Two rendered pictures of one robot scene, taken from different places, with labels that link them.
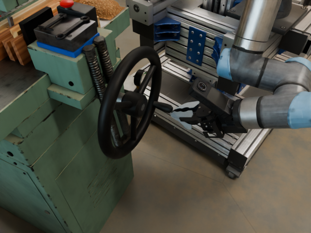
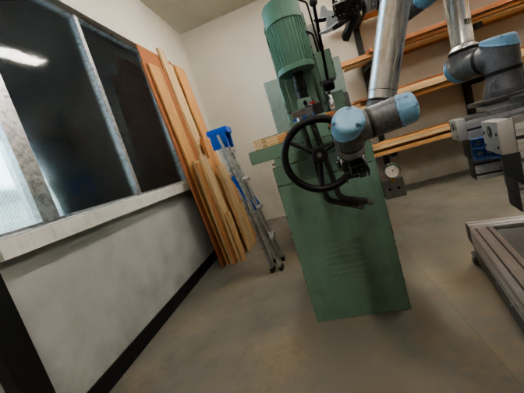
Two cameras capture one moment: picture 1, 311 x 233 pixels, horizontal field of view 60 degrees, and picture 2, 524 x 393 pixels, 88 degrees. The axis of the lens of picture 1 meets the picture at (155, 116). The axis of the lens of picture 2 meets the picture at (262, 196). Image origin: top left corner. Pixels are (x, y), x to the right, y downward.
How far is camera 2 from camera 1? 0.98 m
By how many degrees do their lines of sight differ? 76
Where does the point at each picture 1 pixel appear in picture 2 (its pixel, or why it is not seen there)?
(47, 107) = (293, 157)
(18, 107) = (276, 149)
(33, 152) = (280, 178)
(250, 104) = not seen: hidden behind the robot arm
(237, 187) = not seen: outside the picture
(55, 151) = (295, 189)
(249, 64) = not seen: hidden behind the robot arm
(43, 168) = (285, 194)
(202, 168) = (511, 355)
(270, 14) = (377, 65)
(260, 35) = (372, 83)
